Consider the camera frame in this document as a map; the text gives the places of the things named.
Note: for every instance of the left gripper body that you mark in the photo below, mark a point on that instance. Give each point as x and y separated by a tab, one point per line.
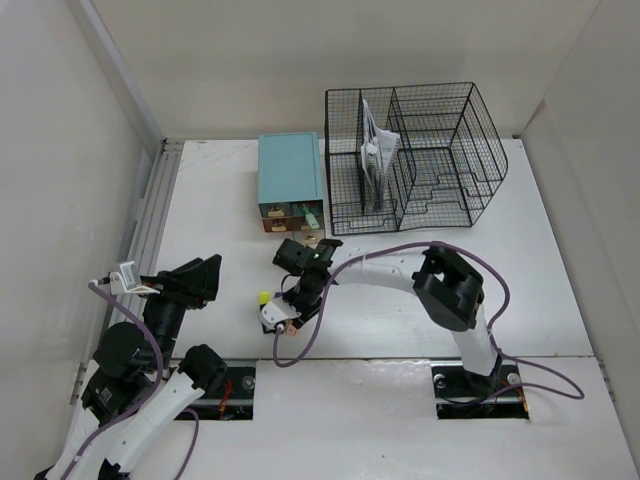
165	316

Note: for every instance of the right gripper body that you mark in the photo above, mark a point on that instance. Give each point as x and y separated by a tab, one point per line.
304	297

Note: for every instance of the orange highlighter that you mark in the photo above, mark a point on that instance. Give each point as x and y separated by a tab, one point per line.
292	330

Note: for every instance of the teal drawer box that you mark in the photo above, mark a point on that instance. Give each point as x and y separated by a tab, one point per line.
289	171

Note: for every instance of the white paper sheets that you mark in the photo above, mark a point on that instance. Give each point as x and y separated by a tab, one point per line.
377	151

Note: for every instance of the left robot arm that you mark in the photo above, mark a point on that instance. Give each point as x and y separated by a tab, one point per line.
134	393

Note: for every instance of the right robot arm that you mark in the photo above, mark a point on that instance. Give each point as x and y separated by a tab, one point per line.
449	289

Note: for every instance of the yellow cap black highlighter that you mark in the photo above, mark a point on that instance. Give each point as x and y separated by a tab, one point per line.
264	298

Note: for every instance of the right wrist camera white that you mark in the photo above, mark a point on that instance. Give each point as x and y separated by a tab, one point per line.
276	312

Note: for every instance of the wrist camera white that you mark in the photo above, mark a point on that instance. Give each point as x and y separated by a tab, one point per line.
125	280
276	312

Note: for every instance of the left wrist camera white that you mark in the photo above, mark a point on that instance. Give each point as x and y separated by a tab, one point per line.
125	280

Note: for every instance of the aluminium rail frame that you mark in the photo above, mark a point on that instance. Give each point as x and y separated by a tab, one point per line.
153	191

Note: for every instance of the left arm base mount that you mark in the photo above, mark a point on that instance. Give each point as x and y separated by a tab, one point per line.
234	399

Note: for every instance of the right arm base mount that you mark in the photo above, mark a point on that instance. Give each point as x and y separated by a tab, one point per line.
460	395

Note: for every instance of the black wire mesh organizer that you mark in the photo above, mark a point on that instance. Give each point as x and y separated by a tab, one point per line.
449	163

